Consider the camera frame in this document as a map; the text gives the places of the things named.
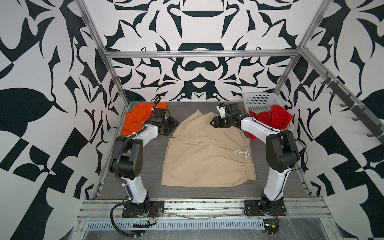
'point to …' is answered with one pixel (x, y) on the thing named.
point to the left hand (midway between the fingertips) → (179, 120)
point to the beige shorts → (201, 154)
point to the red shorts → (277, 118)
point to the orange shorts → (138, 114)
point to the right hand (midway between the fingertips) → (214, 121)
